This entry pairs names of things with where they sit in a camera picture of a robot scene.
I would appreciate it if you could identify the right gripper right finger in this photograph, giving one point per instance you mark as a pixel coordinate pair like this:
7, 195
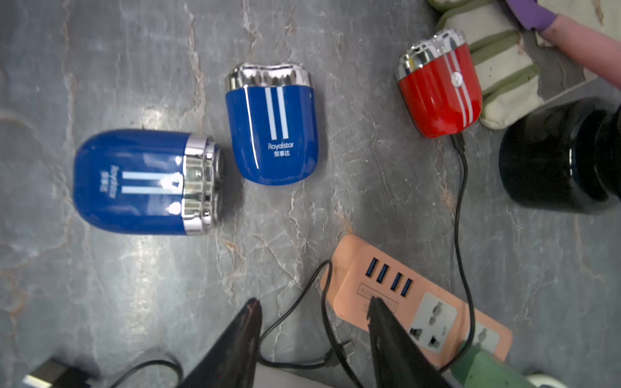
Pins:
397, 360

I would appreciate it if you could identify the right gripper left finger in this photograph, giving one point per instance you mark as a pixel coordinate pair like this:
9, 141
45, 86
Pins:
231, 362

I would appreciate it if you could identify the green charger adapter top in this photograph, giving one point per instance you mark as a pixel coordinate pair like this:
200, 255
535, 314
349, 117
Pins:
480, 369

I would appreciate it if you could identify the blue electric shaver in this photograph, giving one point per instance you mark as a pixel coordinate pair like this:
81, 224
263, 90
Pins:
137, 181
273, 122

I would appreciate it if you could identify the red electric shaver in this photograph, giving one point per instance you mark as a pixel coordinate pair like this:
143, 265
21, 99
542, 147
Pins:
439, 84

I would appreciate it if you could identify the white power strip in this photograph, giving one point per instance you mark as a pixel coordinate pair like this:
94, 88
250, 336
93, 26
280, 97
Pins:
267, 377

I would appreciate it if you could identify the orange power strip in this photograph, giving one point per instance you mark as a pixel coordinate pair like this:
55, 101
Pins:
436, 320

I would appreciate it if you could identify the potted green plant black vase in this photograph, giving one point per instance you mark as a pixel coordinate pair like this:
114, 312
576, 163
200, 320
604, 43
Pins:
564, 158

